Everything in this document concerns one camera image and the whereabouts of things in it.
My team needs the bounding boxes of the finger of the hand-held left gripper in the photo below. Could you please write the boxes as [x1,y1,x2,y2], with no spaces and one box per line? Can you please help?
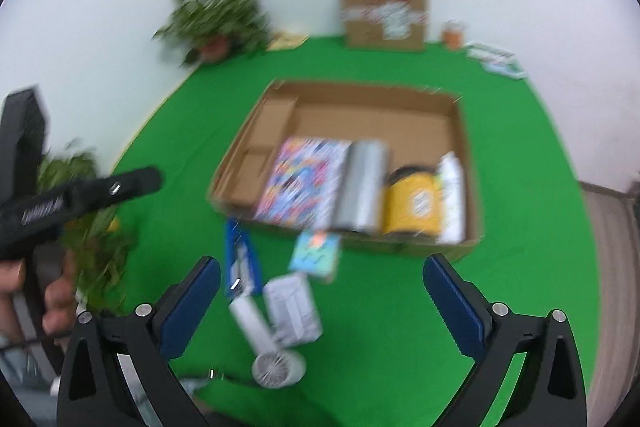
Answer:
[65,167,165,220]

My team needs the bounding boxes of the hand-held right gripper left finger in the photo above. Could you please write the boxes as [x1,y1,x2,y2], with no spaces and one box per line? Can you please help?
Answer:
[56,256,222,427]

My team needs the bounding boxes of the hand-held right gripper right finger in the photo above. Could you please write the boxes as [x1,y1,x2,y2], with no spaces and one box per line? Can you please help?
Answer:
[422,254,588,427]

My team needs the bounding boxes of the white tube package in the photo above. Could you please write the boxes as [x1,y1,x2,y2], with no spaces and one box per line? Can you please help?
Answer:
[436,152,467,244]

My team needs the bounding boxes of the yellow can with black lid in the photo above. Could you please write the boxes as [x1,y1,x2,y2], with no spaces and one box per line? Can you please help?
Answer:
[382,166,443,235]

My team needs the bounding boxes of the silver cylinder bottle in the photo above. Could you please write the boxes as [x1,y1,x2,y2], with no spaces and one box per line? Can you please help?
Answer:
[332,139,391,233]

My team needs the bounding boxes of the colourful board game box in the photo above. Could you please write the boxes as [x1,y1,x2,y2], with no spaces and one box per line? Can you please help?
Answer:
[254,137,353,228]

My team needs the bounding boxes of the person's left hand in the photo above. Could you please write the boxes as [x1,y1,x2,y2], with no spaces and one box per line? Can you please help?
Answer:
[0,252,78,338]

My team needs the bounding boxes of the leafy green plant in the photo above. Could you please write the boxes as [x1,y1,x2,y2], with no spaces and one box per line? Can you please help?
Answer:
[37,139,138,313]

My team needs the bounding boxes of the blue toothbrush package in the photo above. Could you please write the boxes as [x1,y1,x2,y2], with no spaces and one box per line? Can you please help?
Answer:
[225,217,263,298]

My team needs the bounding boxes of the white printed box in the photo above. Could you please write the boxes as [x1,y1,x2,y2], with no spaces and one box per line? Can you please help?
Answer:
[263,272,323,347]

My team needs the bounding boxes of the white handheld fan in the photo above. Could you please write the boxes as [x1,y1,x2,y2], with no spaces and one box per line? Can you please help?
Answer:
[229,296,307,389]

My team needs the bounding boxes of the small colourful box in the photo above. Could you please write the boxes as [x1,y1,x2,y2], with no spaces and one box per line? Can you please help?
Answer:
[288,229,342,282]

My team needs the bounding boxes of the green table cloth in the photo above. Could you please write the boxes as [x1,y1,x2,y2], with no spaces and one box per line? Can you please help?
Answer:
[110,36,601,427]

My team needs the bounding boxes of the potted plant in orange pot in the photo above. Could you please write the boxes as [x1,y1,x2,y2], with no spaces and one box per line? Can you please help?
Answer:
[152,0,273,66]

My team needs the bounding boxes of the white flat packet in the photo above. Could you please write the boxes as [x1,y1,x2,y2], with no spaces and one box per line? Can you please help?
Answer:
[480,57,528,80]

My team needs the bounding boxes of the white and green flat box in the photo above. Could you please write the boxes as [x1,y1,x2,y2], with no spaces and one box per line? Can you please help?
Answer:
[467,42,516,60]

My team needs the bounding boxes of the orange can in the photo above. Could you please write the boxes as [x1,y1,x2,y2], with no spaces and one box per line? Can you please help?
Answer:
[441,21,466,50]

